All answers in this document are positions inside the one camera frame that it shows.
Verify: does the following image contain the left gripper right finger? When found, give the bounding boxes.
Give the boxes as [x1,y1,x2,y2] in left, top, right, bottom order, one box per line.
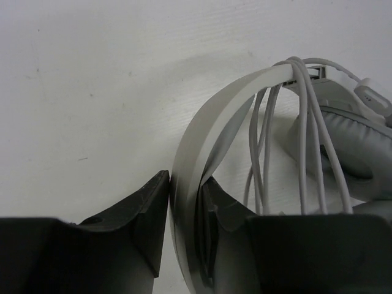
[198,179,391,293]

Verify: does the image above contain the grey headphone cable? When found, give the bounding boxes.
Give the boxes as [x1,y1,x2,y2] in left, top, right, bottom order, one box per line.
[243,56,392,215]

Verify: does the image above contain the white grey headphones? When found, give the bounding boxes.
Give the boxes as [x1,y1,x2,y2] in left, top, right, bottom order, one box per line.
[170,57,391,293]

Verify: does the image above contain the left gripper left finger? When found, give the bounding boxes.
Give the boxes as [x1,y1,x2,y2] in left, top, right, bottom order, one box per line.
[1,170,170,293]

